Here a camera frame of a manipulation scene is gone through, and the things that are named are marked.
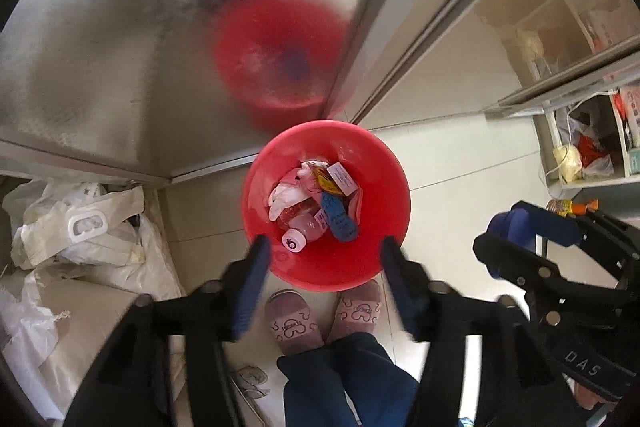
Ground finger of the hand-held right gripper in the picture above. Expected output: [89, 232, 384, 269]
[487, 201, 626, 258]
[472, 232, 616, 299]

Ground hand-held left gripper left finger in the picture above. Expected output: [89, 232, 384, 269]
[65, 234, 273, 427]

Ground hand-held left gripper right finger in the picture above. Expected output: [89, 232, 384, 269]
[380, 236, 576, 427]

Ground small clear plastic bottle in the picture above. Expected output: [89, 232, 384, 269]
[277, 202, 326, 254]

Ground blue plastic strip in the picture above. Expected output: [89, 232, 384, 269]
[317, 192, 360, 242]

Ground white paper towel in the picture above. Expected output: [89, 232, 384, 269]
[267, 162, 313, 220]

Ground red plastic bin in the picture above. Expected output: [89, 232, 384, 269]
[241, 120, 412, 293]

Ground white printed paper slip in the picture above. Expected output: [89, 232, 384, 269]
[326, 162, 357, 195]

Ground person's right hand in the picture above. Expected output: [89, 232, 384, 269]
[572, 379, 623, 414]

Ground orange and yellow packet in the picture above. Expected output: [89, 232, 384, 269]
[545, 199, 600, 218]

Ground pink patterned slipper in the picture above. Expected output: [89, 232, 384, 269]
[265, 289, 326, 357]
[327, 279, 385, 343]

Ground pale yellow bag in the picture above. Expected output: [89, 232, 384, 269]
[552, 144, 583, 185]

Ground red and white plastic bag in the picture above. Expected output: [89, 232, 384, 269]
[567, 107, 616, 180]

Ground blue trousers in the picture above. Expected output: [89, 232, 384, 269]
[276, 332, 421, 427]

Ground white and red box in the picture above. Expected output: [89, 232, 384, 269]
[610, 87, 640, 148]

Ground beige bag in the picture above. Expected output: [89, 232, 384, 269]
[515, 29, 546, 78]

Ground pink cardboard box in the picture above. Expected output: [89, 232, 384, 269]
[585, 4, 631, 55]

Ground beige cabinet door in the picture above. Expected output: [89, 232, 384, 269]
[345, 0, 616, 128]

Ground white woven sack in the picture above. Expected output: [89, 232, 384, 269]
[0, 267, 186, 423]

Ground steel cabinet door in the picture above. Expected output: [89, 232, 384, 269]
[0, 0, 416, 185]

